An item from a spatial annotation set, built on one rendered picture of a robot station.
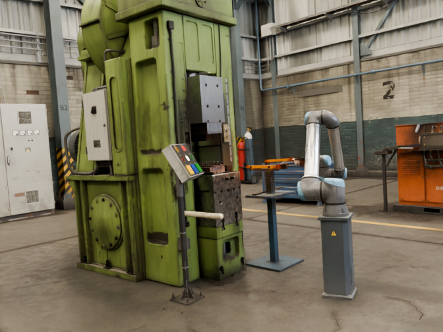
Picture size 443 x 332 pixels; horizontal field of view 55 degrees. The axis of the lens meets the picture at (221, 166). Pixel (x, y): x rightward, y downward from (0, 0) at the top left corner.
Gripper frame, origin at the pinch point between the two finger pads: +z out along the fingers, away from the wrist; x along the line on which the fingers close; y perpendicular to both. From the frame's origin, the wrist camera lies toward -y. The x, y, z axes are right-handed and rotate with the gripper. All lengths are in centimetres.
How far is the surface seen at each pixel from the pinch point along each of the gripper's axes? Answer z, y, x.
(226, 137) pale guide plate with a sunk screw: 49, -24, -37
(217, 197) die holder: 28, 27, -75
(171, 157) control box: 11, -10, -135
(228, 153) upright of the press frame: 51, -8, -33
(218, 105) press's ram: 35, -52, -59
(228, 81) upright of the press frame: 53, -77, -26
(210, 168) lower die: 34, 3, -75
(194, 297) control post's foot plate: 15, 98, -119
